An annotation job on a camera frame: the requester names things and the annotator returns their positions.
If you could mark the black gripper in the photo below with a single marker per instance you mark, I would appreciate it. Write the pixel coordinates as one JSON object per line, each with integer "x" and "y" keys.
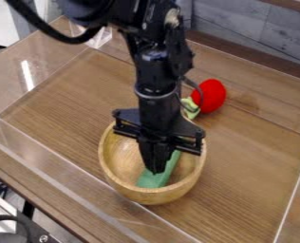
{"x": 160, "y": 129}

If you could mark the brown wooden bowl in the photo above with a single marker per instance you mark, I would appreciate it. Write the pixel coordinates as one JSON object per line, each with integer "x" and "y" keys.
{"x": 122, "y": 166}

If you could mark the green rectangular stick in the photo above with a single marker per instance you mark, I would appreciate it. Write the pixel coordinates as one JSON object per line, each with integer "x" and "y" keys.
{"x": 150, "y": 180}

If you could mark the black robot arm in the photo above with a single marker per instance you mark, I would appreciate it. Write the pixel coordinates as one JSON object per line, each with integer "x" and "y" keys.
{"x": 151, "y": 26}

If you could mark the red toy strawberry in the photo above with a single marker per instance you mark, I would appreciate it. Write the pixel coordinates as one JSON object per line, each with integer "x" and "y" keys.
{"x": 204, "y": 100}

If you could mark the black device at corner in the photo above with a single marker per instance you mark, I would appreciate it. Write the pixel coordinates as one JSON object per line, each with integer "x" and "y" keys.
{"x": 29, "y": 233}

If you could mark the clear acrylic front wall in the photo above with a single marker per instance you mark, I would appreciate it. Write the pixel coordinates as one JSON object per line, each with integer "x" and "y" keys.
{"x": 75, "y": 198}

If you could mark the clear acrylic corner bracket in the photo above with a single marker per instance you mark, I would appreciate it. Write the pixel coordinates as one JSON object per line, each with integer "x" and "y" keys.
{"x": 100, "y": 38}

